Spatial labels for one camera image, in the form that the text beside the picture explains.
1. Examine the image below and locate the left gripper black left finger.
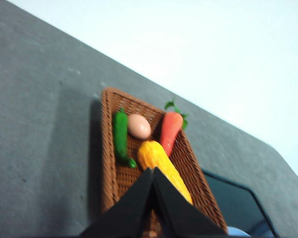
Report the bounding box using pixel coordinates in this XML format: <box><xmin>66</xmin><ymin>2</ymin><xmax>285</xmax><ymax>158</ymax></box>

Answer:
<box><xmin>78</xmin><ymin>167</ymin><xmax>155</xmax><ymax>238</ymax></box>

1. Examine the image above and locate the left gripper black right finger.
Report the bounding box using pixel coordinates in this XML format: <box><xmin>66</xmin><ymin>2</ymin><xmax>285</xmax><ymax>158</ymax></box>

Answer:
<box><xmin>152</xmin><ymin>166</ymin><xmax>229</xmax><ymax>238</ymax></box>

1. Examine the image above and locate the blue round plate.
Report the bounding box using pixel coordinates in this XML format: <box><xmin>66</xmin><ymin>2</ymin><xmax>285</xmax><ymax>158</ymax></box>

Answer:
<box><xmin>225</xmin><ymin>226</ymin><xmax>251</xmax><ymax>238</ymax></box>

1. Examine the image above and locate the yellow corn cob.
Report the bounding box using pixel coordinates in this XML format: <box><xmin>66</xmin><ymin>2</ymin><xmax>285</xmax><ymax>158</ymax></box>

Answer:
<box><xmin>138</xmin><ymin>140</ymin><xmax>193</xmax><ymax>205</ymax></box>

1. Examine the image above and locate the brown wicker basket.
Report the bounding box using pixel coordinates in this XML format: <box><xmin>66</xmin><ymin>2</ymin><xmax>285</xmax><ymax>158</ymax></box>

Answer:
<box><xmin>99</xmin><ymin>87</ymin><xmax>228</xmax><ymax>238</ymax></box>

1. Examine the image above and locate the black rectangular tray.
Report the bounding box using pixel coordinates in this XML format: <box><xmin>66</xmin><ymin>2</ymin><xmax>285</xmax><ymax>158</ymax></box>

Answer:
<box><xmin>201</xmin><ymin>168</ymin><xmax>280</xmax><ymax>238</ymax></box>

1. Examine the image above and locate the green chili pepper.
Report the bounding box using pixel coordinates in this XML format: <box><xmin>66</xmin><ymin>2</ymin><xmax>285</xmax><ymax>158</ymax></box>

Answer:
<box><xmin>113</xmin><ymin>108</ymin><xmax>137</xmax><ymax>169</ymax></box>

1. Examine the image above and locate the orange carrot with green leaves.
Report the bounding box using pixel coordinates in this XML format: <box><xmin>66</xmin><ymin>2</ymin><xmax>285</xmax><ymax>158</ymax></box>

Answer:
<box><xmin>160</xmin><ymin>99</ymin><xmax>189</xmax><ymax>158</ymax></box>

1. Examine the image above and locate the brown egg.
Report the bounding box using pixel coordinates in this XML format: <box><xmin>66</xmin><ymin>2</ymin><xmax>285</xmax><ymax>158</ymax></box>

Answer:
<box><xmin>127</xmin><ymin>114</ymin><xmax>151</xmax><ymax>138</ymax></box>

